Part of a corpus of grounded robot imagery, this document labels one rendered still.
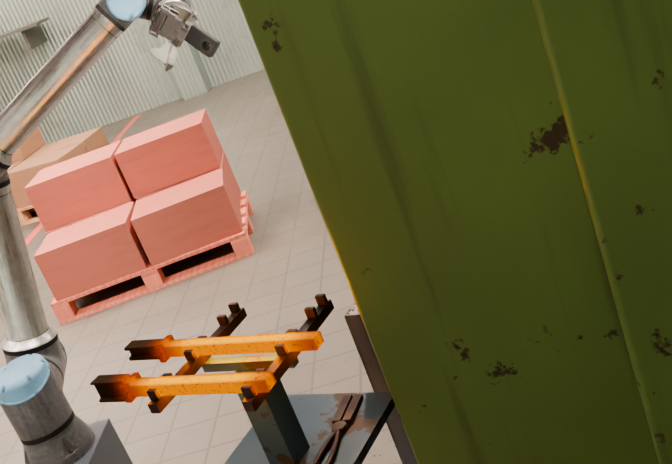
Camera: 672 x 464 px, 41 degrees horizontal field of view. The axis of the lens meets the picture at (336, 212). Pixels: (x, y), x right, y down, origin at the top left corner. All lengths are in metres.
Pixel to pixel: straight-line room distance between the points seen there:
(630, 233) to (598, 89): 0.20
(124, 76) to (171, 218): 6.06
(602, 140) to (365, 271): 0.49
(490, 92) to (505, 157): 0.10
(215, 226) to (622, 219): 3.99
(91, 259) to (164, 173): 0.67
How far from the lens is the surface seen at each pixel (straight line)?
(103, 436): 2.59
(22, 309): 2.57
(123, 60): 10.91
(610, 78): 1.11
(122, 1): 2.24
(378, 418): 1.79
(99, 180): 5.41
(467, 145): 1.29
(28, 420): 2.49
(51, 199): 5.51
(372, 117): 1.32
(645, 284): 1.23
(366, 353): 1.90
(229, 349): 1.67
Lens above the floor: 1.73
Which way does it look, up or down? 19 degrees down
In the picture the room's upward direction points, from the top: 21 degrees counter-clockwise
